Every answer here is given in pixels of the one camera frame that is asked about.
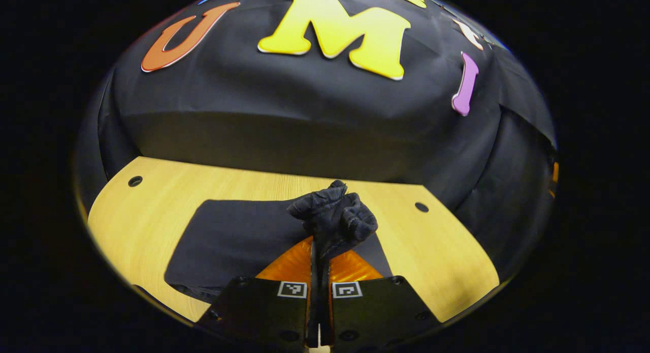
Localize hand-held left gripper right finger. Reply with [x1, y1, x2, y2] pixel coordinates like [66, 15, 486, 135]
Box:
[328, 249, 443, 351]

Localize black jeans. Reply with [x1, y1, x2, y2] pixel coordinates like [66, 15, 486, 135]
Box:
[164, 179, 394, 305]

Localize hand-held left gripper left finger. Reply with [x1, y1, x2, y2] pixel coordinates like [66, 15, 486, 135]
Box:
[196, 236, 315, 351]

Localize black backdrop cloth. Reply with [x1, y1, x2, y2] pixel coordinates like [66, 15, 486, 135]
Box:
[74, 0, 559, 293]

